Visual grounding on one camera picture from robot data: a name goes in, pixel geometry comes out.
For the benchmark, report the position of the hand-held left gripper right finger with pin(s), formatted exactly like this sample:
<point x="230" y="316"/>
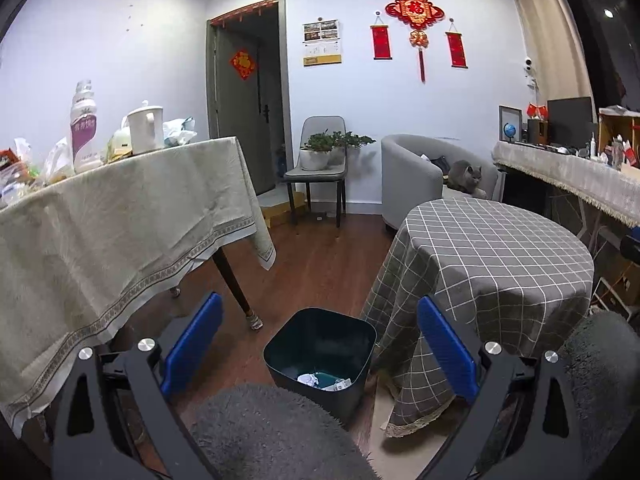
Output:
<point x="447" y="352"/>

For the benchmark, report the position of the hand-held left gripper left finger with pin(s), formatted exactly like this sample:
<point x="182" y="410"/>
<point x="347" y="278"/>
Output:
<point x="192" y="350"/>

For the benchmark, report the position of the red white card packaging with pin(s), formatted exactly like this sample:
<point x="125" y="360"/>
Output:
<point x="337" y="385"/>

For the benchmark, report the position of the paper ball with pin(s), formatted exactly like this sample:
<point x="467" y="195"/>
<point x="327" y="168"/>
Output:
<point x="308" y="379"/>

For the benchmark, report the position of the dark trash bin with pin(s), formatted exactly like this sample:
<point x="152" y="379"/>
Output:
<point x="320" y="340"/>

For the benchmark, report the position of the dark wooden table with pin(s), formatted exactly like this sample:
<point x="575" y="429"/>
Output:
<point x="235" y="285"/>

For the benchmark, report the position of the round table checked grey cloth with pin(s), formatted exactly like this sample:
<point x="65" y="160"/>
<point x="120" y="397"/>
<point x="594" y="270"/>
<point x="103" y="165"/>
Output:
<point x="490" y="260"/>

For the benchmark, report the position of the person's left leg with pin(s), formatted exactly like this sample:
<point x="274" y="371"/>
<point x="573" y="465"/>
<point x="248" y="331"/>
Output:
<point x="280" y="435"/>

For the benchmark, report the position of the side table beige cloth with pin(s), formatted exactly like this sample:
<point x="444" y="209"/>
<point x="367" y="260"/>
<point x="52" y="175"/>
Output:
<point x="125" y="235"/>

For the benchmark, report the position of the flat cardboard box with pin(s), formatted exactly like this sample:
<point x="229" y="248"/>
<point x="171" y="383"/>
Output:
<point x="280" y="210"/>

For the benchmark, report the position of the grey cat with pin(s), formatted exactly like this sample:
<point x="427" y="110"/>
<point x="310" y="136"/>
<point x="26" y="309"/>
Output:
<point x="465" y="177"/>

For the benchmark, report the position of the grey armchair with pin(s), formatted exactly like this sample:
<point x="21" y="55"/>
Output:
<point x="407" y="180"/>

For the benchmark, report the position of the black handbag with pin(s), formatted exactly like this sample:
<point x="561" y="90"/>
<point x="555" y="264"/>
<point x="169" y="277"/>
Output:
<point x="441" y="165"/>

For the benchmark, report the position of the side desk with fringed cloth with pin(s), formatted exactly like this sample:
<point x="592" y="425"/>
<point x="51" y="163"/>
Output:
<point x="560" y="170"/>

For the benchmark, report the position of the yellow packet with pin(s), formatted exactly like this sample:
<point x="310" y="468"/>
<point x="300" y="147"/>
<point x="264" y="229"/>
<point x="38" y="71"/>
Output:
<point x="119" y="147"/>

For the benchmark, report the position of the white plastic bag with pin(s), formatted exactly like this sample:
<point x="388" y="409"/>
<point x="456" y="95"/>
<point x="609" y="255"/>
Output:
<point x="179" y="132"/>

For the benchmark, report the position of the white kettle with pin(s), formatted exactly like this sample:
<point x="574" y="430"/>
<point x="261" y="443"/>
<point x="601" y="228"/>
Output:
<point x="142" y="130"/>

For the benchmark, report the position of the potted plant white pot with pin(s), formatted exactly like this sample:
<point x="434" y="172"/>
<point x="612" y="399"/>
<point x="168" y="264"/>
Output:
<point x="345" y="147"/>
<point x="314" y="159"/>

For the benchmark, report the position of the grey door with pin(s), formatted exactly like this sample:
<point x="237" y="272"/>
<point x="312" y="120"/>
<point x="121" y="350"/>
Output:
<point x="240" y="125"/>

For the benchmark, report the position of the small globe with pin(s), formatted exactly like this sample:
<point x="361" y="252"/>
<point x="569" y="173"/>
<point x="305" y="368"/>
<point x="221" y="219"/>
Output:
<point x="510" y="131"/>

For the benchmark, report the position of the clear plastic bag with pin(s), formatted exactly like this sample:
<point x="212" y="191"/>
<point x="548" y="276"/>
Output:
<point x="59" y="162"/>

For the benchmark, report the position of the dark speaker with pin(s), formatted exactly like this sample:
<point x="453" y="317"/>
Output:
<point x="537" y="131"/>

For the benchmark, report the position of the plastic bottle purple label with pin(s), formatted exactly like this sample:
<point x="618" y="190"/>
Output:
<point x="85" y="132"/>

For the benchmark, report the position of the white glue bottle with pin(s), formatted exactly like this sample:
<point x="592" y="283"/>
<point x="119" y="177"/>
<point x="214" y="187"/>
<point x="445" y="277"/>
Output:
<point x="593" y="146"/>

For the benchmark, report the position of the small red flags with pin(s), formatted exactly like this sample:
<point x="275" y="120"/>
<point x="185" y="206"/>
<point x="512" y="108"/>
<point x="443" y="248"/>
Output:
<point x="535" y="110"/>

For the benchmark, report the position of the grey dining chair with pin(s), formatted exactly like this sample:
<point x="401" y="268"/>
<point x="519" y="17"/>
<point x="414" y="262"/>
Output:
<point x="325" y="125"/>

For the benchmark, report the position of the black monitor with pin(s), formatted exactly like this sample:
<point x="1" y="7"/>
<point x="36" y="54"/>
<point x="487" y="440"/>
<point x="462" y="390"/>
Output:
<point x="570" y="120"/>

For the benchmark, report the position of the red snack bag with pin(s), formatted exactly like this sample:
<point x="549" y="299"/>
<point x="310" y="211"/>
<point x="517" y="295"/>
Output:
<point x="9" y="159"/>

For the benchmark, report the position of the open brown cardboard box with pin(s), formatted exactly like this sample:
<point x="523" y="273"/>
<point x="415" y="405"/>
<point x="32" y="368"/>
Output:
<point x="612" y="130"/>

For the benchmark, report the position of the red diamond door decoration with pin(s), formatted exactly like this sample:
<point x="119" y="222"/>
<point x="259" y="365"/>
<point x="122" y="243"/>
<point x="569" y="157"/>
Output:
<point x="243" y="65"/>

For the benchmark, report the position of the beige curtain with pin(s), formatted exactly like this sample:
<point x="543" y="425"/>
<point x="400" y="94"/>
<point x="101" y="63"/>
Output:
<point x="550" y="30"/>

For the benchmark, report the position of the red door fringe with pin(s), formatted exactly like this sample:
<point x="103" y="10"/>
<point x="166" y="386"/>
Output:
<point x="247" y="10"/>

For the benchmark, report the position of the red Chinese knot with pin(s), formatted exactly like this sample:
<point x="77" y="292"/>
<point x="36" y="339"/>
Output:
<point x="414" y="9"/>

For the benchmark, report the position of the picture frame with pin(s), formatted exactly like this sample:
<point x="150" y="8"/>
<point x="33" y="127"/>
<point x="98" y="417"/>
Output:
<point x="511" y="112"/>

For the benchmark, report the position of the white security camera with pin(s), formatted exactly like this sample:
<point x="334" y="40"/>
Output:
<point x="529" y="67"/>

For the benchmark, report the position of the red wall scroll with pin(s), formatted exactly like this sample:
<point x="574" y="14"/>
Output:
<point x="381" y="41"/>
<point x="456" y="47"/>

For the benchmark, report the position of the wall calendar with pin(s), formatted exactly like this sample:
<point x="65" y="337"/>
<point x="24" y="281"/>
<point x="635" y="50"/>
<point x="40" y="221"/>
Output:
<point x="322" y="42"/>

